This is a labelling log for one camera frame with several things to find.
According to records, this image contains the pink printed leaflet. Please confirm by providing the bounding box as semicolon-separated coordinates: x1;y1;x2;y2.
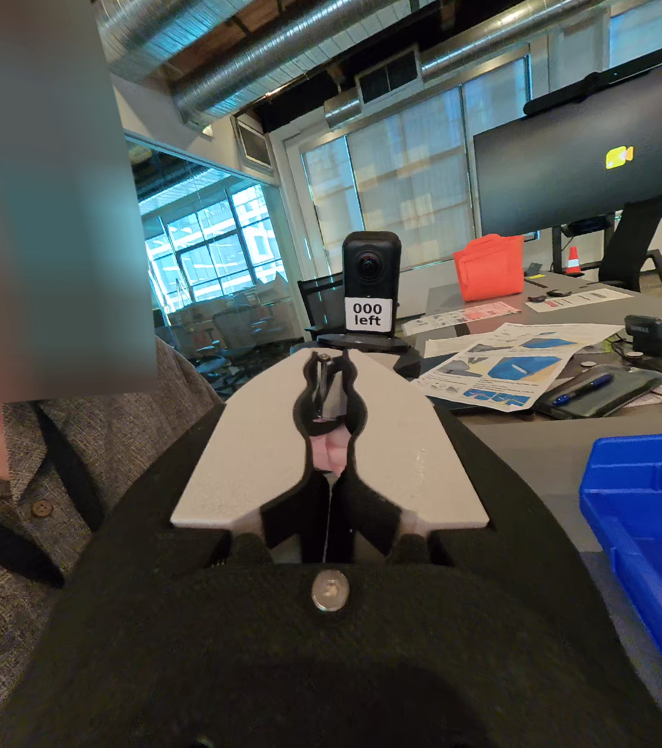
417;302;523;329

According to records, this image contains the red bag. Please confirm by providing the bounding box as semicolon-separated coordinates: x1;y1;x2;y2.
452;234;526;303

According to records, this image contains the metal air duct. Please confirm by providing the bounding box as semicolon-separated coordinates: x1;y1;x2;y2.
173;0;425;126
325;0;612;129
94;0;232;83

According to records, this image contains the black charger device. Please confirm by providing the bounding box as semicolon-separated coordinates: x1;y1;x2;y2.
624;314;662;358

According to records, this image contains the black office chair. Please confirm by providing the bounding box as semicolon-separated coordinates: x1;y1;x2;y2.
297;272;346;341

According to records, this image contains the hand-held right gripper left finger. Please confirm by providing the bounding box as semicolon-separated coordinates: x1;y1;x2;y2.
170;349;317;534

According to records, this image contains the black lanyard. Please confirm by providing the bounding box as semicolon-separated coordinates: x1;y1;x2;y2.
0;402;106;588

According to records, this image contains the black monitor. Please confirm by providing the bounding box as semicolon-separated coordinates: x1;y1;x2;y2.
473;49;662;299

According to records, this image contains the dark grey pad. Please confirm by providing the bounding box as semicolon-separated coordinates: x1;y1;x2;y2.
534;363;662;420

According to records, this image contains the person's left hand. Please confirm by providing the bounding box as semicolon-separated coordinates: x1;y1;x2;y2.
313;418;350;473

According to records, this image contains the black video bar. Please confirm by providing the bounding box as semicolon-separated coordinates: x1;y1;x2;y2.
523;48;662;116

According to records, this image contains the blue pen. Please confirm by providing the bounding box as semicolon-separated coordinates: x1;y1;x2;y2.
553;374;615;407

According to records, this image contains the blue plastic storage bin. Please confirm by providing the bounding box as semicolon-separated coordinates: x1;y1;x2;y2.
579;431;662;716

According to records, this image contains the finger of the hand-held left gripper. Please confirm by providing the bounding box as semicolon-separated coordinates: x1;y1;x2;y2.
330;365;349;420

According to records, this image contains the white paper sheet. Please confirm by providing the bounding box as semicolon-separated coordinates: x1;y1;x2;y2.
525;288;634;313

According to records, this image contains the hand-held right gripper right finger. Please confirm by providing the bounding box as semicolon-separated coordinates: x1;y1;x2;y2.
342;349;491;531

